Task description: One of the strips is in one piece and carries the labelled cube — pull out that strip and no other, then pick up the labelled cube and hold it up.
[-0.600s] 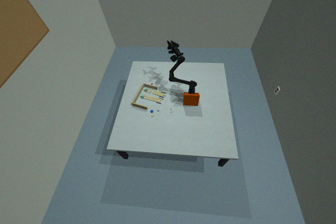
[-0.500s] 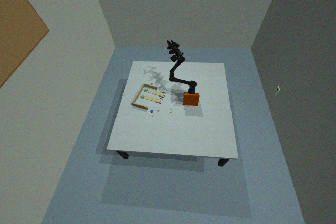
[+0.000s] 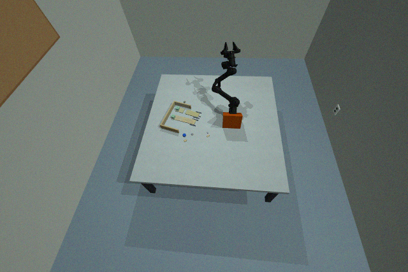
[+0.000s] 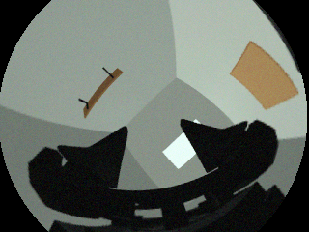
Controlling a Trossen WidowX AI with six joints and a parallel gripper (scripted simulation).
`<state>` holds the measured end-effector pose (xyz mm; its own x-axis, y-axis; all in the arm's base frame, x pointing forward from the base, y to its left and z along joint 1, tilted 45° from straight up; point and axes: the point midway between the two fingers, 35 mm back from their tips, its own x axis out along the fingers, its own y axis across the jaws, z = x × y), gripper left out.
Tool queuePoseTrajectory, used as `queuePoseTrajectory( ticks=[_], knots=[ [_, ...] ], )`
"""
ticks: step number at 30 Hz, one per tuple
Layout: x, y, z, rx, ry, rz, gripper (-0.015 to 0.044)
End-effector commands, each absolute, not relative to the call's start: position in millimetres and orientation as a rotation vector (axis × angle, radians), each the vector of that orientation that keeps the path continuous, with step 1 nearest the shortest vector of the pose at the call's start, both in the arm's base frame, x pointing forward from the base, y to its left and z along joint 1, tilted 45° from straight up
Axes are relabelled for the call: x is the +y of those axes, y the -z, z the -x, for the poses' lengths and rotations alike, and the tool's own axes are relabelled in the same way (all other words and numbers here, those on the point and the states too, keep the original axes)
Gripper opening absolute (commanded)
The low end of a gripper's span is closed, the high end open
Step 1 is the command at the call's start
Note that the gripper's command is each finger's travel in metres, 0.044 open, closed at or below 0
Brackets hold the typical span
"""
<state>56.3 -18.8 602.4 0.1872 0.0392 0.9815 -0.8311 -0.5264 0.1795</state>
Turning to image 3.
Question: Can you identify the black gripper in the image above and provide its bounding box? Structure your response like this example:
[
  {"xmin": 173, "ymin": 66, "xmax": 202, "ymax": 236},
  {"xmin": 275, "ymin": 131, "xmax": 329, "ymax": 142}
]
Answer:
[{"xmin": 221, "ymin": 41, "xmax": 240, "ymax": 61}]

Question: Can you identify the beige speckled strip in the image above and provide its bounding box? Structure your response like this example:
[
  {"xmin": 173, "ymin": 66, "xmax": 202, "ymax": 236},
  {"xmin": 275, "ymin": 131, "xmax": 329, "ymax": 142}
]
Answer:
[{"xmin": 183, "ymin": 117, "xmax": 196, "ymax": 125}]

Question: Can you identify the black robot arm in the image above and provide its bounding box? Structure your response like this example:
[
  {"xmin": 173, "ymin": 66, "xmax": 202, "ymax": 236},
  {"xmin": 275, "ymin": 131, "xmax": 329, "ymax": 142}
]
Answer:
[{"xmin": 212, "ymin": 59, "xmax": 240, "ymax": 114}]

